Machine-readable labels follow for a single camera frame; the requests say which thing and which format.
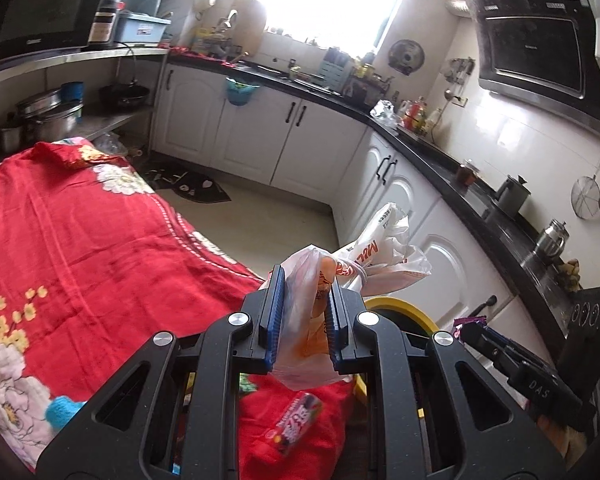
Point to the white kitchen cabinets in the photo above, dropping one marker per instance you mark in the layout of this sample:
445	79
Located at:
250	135

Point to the black range hood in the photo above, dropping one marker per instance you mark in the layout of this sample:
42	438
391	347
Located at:
535	45

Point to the colourful candy packet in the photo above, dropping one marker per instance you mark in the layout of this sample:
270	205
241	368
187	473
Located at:
295	422

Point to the ginger roots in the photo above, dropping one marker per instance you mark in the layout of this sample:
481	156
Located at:
571	272

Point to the blue plastic basket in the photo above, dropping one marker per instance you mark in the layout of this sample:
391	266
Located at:
140	27

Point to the blue hanging bin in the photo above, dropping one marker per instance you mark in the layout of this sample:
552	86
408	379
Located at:
242	91

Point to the silver duct pipe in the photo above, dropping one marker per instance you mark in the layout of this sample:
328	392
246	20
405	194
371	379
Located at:
457	6

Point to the black blender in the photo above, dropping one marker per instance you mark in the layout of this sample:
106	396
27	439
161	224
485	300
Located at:
107	15

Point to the red floral blanket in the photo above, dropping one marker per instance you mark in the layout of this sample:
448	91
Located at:
80	235

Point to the blue cup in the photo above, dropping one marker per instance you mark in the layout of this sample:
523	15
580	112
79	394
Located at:
72	92

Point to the wooden cutting board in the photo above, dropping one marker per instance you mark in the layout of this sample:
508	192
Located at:
247	22

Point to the black microwave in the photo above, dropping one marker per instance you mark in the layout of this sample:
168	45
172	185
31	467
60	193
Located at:
40	10

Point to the black floor mat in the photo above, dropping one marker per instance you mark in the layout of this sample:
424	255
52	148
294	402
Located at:
190	185

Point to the wall socket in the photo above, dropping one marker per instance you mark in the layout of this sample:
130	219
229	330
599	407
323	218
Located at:
460	100

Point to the red label bottle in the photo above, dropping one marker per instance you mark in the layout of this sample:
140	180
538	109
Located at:
414	115

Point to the black bin with yellow rim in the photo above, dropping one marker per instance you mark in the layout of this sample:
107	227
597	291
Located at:
395	304

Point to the steel faucet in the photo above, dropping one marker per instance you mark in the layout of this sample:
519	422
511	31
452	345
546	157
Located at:
231	22

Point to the steel kettle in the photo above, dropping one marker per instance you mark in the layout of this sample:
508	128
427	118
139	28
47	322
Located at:
552	240

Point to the purple wrapper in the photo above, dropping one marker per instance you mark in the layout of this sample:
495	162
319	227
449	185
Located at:
470	325

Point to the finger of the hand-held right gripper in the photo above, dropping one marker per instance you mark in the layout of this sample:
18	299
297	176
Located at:
490	360
510	350

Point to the blue knitted cloth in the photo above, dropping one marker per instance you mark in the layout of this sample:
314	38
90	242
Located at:
65	412

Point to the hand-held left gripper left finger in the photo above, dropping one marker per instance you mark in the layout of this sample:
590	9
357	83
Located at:
275	310

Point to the black wok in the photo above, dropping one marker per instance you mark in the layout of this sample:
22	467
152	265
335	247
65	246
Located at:
125	96

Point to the black spice rack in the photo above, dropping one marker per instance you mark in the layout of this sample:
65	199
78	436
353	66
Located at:
372	85

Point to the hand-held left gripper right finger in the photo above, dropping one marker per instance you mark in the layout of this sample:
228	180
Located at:
335	330

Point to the white plastic bag orange print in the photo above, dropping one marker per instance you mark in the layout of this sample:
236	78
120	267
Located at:
305	285

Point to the hanging utensil rack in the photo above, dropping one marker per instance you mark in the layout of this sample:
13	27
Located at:
461	71

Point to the small steel pot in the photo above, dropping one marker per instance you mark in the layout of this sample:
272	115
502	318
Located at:
11	137

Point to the steel shelf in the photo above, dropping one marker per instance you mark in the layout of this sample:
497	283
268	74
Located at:
80	55

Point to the blue utensil rack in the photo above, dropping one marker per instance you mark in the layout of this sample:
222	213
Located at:
337	67

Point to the crumpled clear plastic bag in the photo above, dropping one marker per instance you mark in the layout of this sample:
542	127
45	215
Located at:
384	112

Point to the stacked steel pots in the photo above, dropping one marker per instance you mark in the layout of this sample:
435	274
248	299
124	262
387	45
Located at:
50	115

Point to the glass jar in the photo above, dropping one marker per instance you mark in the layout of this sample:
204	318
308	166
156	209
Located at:
467	174

